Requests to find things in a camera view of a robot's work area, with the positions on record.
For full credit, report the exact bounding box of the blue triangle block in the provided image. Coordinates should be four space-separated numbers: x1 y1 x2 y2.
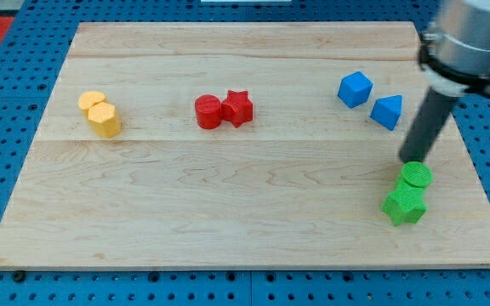
370 95 402 131

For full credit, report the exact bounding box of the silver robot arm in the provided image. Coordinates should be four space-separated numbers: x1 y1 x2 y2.
418 0 490 99

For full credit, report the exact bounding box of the blue cube block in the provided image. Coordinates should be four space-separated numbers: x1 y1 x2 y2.
337 71 373 109

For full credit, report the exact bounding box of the light wooden board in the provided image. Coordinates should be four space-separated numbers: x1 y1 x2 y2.
0 22 490 271

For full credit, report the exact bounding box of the red star block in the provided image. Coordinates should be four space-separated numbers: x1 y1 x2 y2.
221 90 254 128

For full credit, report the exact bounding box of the red cylinder block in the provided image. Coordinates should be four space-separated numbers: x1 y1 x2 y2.
194 94 222 129

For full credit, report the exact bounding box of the yellow hexagon block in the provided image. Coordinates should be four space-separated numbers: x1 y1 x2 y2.
88 102 122 139

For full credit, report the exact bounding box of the yellow cylinder block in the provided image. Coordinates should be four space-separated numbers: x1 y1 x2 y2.
77 91 106 119

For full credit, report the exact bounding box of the green star block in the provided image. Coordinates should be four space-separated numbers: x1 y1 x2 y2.
381 177 427 226

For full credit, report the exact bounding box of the green cylinder block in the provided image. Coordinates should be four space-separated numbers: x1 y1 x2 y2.
400 161 433 188

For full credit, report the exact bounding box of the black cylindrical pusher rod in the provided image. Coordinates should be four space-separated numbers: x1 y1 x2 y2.
399 88 459 163

